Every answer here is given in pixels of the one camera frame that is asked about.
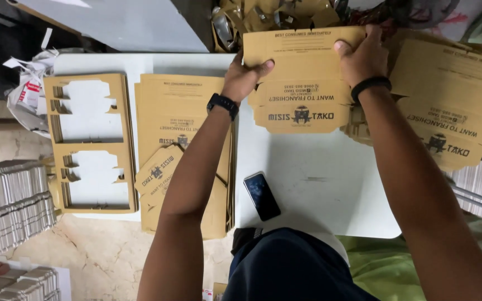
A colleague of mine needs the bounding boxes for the person's left hand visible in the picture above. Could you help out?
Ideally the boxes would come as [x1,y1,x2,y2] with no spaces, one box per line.
[221,50,275,104]

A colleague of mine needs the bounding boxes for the person's right hand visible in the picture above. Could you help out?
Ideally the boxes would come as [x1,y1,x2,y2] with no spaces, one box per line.
[334,24,389,88]

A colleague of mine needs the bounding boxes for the brown printed cardboard box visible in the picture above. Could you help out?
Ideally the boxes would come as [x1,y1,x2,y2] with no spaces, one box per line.
[243,26,367,135]

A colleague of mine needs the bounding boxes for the black wristband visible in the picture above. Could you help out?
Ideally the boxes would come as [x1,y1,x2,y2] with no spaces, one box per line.
[351,76,392,103]

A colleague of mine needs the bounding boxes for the black wrist watch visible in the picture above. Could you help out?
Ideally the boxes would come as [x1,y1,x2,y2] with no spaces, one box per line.
[207,93,240,122]

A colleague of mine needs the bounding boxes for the heap of cardboard scraps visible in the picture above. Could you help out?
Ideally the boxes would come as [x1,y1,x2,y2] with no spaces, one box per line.
[211,0,342,53]

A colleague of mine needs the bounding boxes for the stack of printed cardboard sheets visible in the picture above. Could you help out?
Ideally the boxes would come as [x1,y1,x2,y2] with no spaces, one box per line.
[135,74,236,240]

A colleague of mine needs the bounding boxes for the pile of loose cardboard blanks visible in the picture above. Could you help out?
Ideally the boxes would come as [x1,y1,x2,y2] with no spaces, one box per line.
[341,38,482,172]

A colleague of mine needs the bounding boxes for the black smartphone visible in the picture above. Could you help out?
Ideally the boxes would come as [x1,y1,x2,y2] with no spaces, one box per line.
[243,171,282,222]

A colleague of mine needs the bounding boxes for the grey flat board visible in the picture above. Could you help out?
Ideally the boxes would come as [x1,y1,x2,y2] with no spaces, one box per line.
[7,0,210,54]

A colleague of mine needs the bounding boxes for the stack of cardboard cutout frames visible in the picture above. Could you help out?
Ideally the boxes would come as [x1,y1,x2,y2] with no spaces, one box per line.
[43,73,139,214]

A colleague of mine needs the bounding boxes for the white ribbed paper stack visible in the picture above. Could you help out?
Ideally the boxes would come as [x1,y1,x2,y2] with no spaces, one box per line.
[448,125,482,228]

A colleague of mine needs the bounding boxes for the person's dark blue shorts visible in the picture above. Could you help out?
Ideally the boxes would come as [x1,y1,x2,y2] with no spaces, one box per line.
[221,227,380,301]

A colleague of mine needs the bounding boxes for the green plastic sheet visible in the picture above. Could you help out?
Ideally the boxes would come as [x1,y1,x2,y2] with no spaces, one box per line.
[336,213,482,301]

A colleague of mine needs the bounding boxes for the white plastic bag with scraps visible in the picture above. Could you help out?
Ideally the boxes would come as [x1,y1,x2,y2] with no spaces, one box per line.
[3,48,83,139]

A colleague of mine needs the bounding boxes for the stack of grey cardboard sheets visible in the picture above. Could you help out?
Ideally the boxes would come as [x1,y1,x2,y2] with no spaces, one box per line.
[0,160,57,268]

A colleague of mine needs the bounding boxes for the stack of folded grey cartons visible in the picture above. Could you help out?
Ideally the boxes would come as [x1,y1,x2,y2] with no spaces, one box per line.
[0,260,62,301]

